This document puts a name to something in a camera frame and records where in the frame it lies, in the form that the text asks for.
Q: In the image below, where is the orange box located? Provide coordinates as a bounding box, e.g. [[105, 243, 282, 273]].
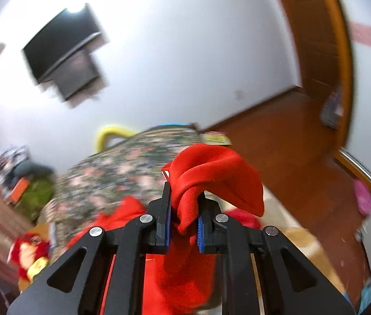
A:
[[10, 177, 30, 204]]

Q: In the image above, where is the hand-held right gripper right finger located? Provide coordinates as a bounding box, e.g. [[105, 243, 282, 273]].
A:
[[197, 192, 357, 315]]

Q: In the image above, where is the cardboard box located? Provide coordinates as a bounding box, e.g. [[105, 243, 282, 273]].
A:
[[33, 222, 58, 237]]

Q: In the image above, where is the black wall television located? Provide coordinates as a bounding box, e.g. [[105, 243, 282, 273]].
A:
[[21, 3, 104, 84]]

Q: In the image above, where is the beige cartoon blanket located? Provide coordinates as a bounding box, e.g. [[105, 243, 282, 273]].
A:
[[205, 184, 347, 302]]

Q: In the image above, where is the yellow curved cushion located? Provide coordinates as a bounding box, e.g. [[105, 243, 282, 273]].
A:
[[95, 125, 137, 153]]

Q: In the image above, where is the red garment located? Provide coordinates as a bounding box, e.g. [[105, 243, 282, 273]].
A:
[[67, 143, 265, 314]]

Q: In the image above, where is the dark wall box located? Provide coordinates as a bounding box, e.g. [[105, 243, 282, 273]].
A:
[[46, 51, 102, 102]]

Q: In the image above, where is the floral blanket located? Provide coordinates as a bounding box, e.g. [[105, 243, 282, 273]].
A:
[[38, 125, 206, 237]]

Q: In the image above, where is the pink cloth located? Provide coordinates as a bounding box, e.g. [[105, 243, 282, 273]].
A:
[[353, 179, 371, 215]]

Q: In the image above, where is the wooden door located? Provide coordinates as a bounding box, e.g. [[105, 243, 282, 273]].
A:
[[267, 0, 353, 153]]

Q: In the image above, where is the grey bag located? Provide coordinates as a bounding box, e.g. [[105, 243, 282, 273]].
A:
[[320, 87, 344, 128]]

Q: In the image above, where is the grey pillow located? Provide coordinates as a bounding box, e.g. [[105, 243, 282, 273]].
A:
[[13, 162, 55, 179]]

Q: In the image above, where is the red plush toy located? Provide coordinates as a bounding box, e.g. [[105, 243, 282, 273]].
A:
[[6, 233, 51, 291]]

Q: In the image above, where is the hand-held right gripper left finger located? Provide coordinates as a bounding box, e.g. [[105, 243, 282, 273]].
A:
[[6, 182, 173, 315]]

